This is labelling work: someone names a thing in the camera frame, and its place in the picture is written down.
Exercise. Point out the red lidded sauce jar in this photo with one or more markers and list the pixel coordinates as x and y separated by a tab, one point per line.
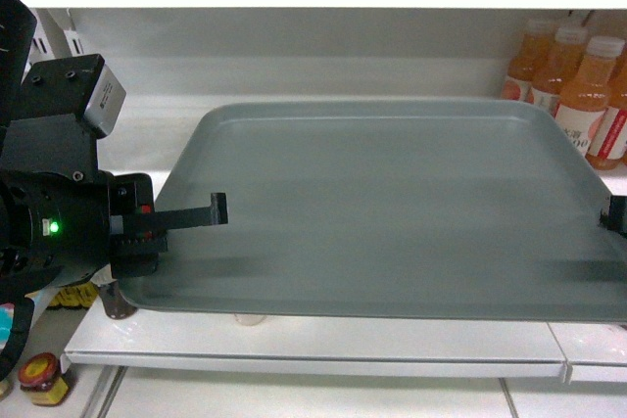
42	381

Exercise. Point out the grey-silver rectangular tray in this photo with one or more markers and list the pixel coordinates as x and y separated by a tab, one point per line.
439	209

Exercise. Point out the orange juice bottle red label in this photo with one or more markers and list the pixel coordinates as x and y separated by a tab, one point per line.
560	66

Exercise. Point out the orange juice bottle far right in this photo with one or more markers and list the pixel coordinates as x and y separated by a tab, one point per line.
609	145

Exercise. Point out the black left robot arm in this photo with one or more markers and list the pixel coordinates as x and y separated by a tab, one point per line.
42	128

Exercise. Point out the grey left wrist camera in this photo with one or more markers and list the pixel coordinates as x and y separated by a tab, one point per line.
104	105

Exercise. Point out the dark cola bottle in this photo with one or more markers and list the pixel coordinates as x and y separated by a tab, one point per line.
115	305

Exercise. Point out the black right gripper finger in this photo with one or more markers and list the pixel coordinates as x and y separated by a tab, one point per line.
613	214

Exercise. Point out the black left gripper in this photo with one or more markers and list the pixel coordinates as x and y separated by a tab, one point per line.
56	232

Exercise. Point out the front orange juice bottle C100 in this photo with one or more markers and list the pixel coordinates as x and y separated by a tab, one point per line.
583	100

